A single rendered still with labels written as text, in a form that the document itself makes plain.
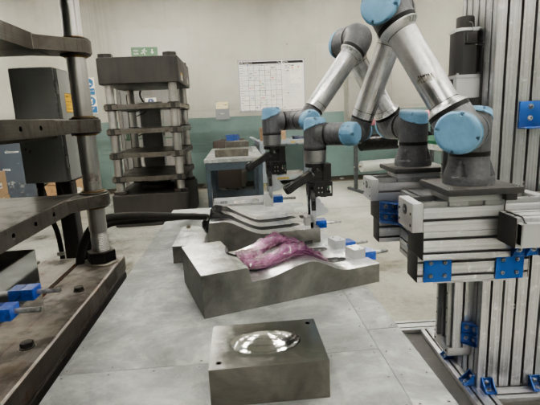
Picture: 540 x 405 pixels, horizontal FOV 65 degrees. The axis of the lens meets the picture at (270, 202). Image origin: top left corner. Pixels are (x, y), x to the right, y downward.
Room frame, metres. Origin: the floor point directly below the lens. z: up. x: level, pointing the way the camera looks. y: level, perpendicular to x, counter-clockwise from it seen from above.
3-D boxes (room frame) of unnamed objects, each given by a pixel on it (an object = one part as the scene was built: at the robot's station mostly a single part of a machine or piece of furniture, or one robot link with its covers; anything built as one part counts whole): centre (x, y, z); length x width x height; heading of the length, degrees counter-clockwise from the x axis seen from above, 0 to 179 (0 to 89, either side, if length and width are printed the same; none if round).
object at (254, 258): (1.16, -0.02, 0.90); 0.26 x 0.18 x 0.08; 111
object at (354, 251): (1.21, -0.29, 0.86); 0.13 x 0.05 x 0.05; 111
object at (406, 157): (1.80, -0.61, 1.09); 0.15 x 0.15 x 0.10
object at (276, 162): (1.74, -0.03, 1.09); 0.09 x 0.08 x 0.12; 94
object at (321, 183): (1.46, -0.17, 1.04); 0.09 x 0.08 x 0.12; 94
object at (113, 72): (5.91, 1.52, 1.03); 1.54 x 0.94 x 2.06; 4
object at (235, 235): (1.51, 0.09, 0.87); 0.50 x 0.26 x 0.14; 94
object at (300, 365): (0.70, 0.02, 0.84); 0.20 x 0.15 x 0.07; 94
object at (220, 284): (1.15, -0.02, 0.86); 0.50 x 0.26 x 0.11; 111
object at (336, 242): (1.31, -0.25, 0.86); 0.13 x 0.05 x 0.05; 111
